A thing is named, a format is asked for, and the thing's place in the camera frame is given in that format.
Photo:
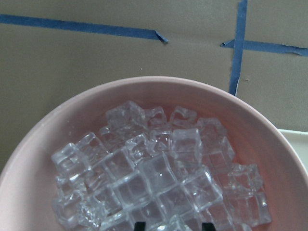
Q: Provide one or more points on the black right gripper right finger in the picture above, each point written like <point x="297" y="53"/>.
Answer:
<point x="208" y="226"/>

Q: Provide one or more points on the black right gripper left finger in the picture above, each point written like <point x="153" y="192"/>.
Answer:
<point x="140" y="226"/>

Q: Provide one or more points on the pink bowl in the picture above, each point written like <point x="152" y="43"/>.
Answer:
<point x="28" y="186"/>

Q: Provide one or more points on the beige plastic tray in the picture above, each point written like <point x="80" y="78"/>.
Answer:
<point x="299" y="142"/>

